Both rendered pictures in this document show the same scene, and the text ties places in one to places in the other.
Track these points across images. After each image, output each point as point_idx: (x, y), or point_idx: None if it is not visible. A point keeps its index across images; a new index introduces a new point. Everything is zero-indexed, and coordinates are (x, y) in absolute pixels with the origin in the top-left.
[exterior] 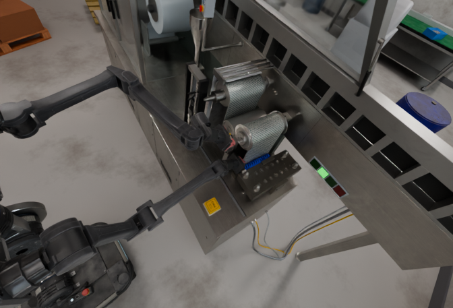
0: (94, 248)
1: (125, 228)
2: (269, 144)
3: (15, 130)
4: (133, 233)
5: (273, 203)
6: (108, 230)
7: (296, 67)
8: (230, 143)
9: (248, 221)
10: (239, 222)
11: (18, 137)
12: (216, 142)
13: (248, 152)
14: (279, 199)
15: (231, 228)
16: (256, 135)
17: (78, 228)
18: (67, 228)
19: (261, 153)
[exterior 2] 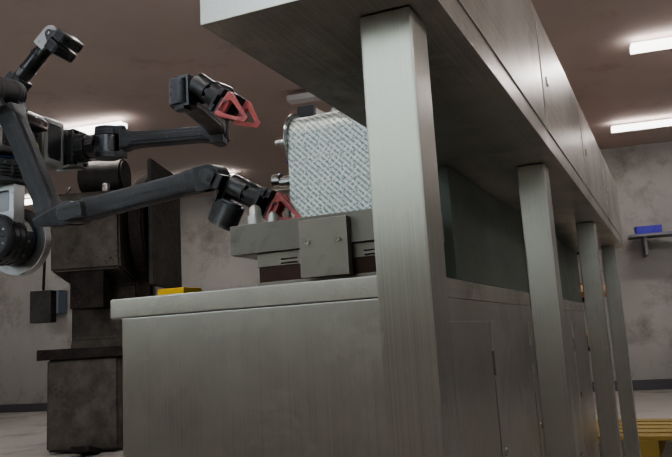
0: (5, 104)
1: (44, 175)
2: (366, 171)
3: (97, 142)
4: (45, 204)
5: (332, 365)
6: (29, 136)
7: None
8: (220, 92)
9: (248, 444)
10: (171, 294)
11: (93, 149)
12: (206, 98)
13: (292, 168)
14: (363, 363)
15: (147, 300)
16: (304, 119)
17: (17, 86)
18: (13, 79)
19: (355, 209)
